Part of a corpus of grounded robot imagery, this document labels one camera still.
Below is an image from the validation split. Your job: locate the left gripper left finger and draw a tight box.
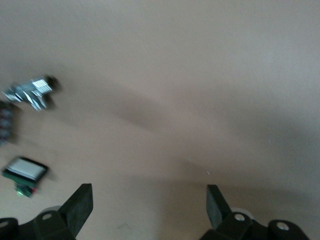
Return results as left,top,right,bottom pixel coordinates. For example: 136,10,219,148
33,183,94,240

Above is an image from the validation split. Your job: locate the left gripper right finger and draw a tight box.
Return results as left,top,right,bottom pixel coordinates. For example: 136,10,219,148
204,184,256,240

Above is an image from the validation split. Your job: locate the brown terminal block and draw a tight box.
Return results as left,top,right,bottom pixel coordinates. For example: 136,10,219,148
0,100,20,148

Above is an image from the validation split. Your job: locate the brown table cover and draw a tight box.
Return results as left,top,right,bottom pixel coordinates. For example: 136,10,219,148
0,0,320,240

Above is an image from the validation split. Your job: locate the metal key switch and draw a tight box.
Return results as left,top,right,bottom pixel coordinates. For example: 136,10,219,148
1,74,60,113

